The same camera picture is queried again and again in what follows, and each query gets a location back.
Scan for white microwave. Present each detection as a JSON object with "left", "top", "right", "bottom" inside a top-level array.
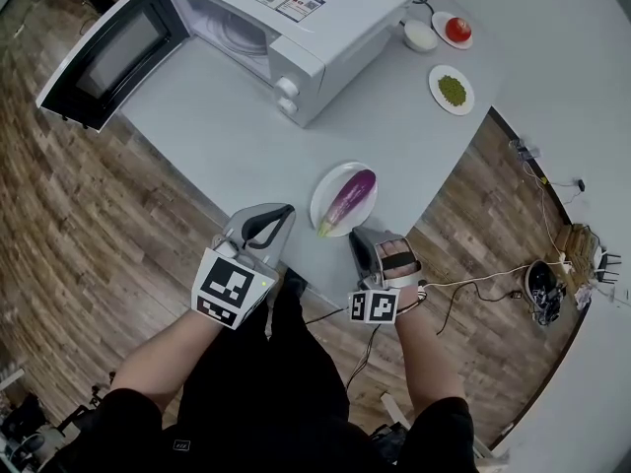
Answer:
[{"left": 35, "top": 0, "right": 420, "bottom": 133}]

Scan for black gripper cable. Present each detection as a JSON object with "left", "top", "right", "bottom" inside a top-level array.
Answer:
[{"left": 301, "top": 307, "right": 386, "bottom": 391}]

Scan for white plate with green beans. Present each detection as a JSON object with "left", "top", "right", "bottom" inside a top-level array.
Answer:
[{"left": 427, "top": 63, "right": 476, "bottom": 116}]

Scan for white wooden slat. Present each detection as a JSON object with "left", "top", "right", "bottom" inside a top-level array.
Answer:
[{"left": 379, "top": 390, "right": 403, "bottom": 431}]

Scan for purple eggplant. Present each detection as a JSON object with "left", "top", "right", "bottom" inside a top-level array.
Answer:
[{"left": 315, "top": 168, "right": 378, "bottom": 238}]

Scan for person's black shirt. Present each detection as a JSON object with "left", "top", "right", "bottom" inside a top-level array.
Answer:
[{"left": 46, "top": 386, "right": 479, "bottom": 473}]

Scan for person's black trousers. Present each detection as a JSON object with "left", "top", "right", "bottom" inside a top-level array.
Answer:
[{"left": 175, "top": 283, "right": 354, "bottom": 473}]

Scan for person's right hand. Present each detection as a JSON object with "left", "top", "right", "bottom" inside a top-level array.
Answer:
[{"left": 380, "top": 239, "right": 421, "bottom": 281}]

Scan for white bowl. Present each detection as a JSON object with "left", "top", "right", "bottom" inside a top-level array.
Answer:
[{"left": 402, "top": 18, "right": 440, "bottom": 52}]

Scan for router with antennas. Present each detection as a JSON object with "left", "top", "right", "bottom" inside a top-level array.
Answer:
[{"left": 594, "top": 247, "right": 623, "bottom": 286}]

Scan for black round bin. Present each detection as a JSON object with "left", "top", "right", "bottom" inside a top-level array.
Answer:
[{"left": 523, "top": 259, "right": 564, "bottom": 327}]

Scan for white oval plate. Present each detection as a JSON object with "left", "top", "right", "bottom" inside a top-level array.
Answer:
[{"left": 309, "top": 161, "right": 381, "bottom": 238}]

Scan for black equipment stand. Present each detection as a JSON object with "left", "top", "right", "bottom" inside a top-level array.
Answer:
[{"left": 0, "top": 370, "right": 117, "bottom": 473}]

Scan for pile of green beans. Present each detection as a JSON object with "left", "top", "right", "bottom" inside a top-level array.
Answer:
[{"left": 437, "top": 74, "right": 469, "bottom": 108}]

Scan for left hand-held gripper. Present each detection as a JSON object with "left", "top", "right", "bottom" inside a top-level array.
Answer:
[{"left": 190, "top": 202, "right": 297, "bottom": 332}]

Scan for black cable with adapter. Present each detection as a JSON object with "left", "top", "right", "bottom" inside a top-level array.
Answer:
[{"left": 435, "top": 281, "right": 525, "bottom": 337}]

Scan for small white plate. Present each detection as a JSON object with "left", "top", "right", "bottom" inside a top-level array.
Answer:
[{"left": 430, "top": 10, "right": 475, "bottom": 50}]

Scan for person's right forearm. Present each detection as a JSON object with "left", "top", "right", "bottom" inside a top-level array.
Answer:
[{"left": 393, "top": 286, "right": 468, "bottom": 426}]

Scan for person's left forearm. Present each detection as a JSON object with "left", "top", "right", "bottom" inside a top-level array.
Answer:
[{"left": 108, "top": 304, "right": 222, "bottom": 416}]

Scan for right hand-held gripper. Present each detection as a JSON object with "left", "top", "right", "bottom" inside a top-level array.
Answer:
[{"left": 347, "top": 227, "right": 426, "bottom": 324}]

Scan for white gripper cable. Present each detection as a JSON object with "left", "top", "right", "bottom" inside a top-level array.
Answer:
[{"left": 418, "top": 259, "right": 576, "bottom": 291}]

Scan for person's black shoe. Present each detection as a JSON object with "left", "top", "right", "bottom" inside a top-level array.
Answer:
[{"left": 283, "top": 276, "right": 310, "bottom": 301}]

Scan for red tomato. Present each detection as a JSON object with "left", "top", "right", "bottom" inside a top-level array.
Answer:
[{"left": 445, "top": 16, "right": 473, "bottom": 43}]

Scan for cardboard box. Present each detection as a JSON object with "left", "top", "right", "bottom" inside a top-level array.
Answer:
[{"left": 555, "top": 223, "right": 601, "bottom": 271}]

